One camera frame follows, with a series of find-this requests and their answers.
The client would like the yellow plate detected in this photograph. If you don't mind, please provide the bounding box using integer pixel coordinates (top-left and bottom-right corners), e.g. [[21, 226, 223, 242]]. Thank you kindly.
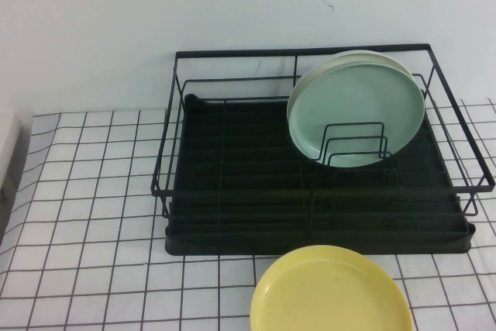
[[250, 244, 414, 331]]

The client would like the green plate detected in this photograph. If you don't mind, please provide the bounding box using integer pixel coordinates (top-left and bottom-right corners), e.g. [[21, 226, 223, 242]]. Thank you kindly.
[[288, 62, 426, 170]]

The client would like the cream plate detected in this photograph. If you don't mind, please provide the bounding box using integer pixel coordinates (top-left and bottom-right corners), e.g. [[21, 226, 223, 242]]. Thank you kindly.
[[286, 49, 414, 143]]

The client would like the white black-grid tablecloth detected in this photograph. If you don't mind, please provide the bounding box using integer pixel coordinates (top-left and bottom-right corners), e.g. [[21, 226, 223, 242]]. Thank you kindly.
[[0, 100, 496, 331]]

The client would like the white box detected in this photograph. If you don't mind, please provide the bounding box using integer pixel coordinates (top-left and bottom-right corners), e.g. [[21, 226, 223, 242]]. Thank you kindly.
[[0, 112, 34, 201]]

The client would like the black wire dish rack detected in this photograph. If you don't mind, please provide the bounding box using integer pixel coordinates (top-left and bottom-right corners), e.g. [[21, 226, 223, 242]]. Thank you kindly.
[[149, 42, 496, 219]]

